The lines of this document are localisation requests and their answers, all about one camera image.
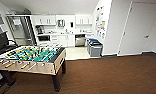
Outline white wall cabinet three doors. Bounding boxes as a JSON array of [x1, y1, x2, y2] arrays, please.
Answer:
[[74, 14, 94, 26]]

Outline white base cabinet row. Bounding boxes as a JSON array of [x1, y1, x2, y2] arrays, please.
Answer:
[[36, 32, 95, 48]]

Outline black coffee machine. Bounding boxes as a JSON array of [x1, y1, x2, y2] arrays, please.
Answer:
[[35, 25, 45, 36]]

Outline green foosball table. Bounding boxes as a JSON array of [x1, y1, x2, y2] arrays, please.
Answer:
[[0, 44, 68, 93]]

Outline large colourful wall poster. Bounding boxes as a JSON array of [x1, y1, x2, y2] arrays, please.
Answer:
[[95, 5, 107, 40]]

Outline grey trash bin black lid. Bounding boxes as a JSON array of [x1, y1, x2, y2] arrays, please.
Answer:
[[89, 43, 104, 58]]

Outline blue lid recycling bin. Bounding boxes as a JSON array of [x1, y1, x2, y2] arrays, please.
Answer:
[[86, 38, 101, 45]]

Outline white wall cabinet four doors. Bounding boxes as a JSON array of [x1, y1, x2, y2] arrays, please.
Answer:
[[30, 14, 57, 27]]

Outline green lid recycling bin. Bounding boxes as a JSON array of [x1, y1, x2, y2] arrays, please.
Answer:
[[87, 40, 103, 47]]

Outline white paper on refrigerator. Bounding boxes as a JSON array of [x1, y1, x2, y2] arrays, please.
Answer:
[[12, 18, 22, 27]]

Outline stainless steel refrigerator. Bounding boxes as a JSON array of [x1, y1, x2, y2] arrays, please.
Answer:
[[6, 14, 38, 47]]

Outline white door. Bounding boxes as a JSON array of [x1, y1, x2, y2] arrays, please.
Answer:
[[117, 1, 156, 56]]

